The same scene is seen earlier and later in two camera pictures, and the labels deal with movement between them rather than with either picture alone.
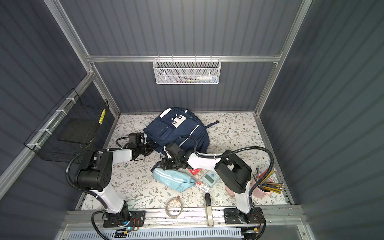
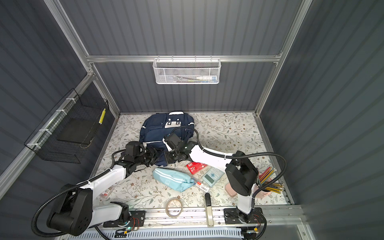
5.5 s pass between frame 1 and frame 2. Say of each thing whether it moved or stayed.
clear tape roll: stayed
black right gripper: moved
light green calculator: stayed
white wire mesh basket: stayed
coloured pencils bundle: stayed
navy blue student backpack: moved
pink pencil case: stayed
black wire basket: stayed
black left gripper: moved
